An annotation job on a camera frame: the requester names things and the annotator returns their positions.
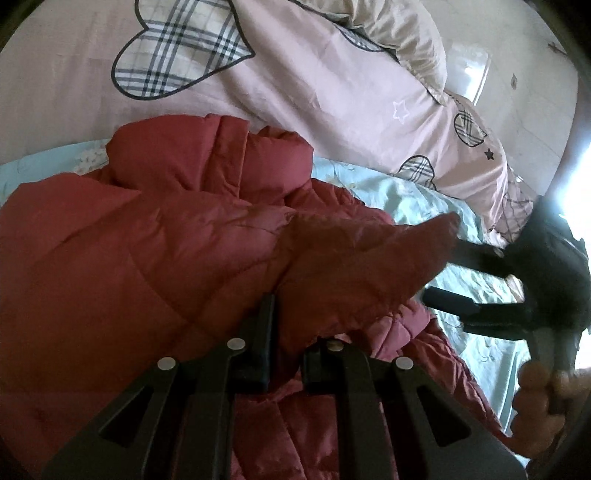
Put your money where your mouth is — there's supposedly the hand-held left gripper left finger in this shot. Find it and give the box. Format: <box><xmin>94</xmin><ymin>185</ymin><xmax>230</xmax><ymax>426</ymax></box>
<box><xmin>41</xmin><ymin>293</ymin><xmax>278</xmax><ymax>480</ymax></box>

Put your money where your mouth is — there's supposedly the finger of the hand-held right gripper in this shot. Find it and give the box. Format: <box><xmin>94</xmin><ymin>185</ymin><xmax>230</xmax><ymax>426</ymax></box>
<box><xmin>422</xmin><ymin>286</ymin><xmax>533</xmax><ymax>343</ymax></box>
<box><xmin>454</xmin><ymin>230</ymin><xmax>514</xmax><ymax>278</ymax></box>

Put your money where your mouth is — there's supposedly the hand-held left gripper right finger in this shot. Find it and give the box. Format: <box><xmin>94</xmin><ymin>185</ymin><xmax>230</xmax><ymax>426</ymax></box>
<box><xmin>302</xmin><ymin>337</ymin><xmax>528</xmax><ymax>480</ymax></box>

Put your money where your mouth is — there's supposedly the red quilted jacket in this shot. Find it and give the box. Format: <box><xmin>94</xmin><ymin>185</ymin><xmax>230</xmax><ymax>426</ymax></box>
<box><xmin>0</xmin><ymin>113</ymin><xmax>522</xmax><ymax>480</ymax></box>

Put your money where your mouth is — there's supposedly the person's right hand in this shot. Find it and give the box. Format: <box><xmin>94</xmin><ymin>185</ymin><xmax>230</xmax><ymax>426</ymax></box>
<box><xmin>512</xmin><ymin>359</ymin><xmax>591</xmax><ymax>460</ymax></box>

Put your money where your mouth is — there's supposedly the light blue floral bedsheet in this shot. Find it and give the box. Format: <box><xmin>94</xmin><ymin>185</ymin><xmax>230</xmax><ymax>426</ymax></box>
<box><xmin>0</xmin><ymin>138</ymin><xmax>536</xmax><ymax>462</ymax></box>

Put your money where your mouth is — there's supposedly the pink duvet with plaid hearts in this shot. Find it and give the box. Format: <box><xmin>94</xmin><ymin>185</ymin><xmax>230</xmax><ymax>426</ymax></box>
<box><xmin>0</xmin><ymin>0</ymin><xmax>541</xmax><ymax>245</ymax></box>

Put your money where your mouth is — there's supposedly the beige pillow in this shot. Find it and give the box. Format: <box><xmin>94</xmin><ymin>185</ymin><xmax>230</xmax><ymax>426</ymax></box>
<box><xmin>342</xmin><ymin>0</ymin><xmax>450</xmax><ymax>108</ymax></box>

